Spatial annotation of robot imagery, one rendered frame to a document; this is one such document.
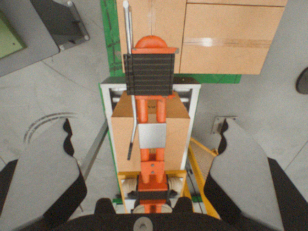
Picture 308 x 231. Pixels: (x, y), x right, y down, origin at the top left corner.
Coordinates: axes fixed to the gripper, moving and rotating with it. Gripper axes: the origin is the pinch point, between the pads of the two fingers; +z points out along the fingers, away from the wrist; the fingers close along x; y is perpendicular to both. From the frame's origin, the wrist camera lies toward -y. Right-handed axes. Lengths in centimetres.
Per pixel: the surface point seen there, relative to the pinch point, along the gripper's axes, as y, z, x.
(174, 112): 28, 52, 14
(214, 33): -11, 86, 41
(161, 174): 26.6, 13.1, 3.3
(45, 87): 42, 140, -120
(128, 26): -7.7, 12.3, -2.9
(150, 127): 10.2, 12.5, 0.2
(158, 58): -3.4, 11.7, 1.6
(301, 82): 34, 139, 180
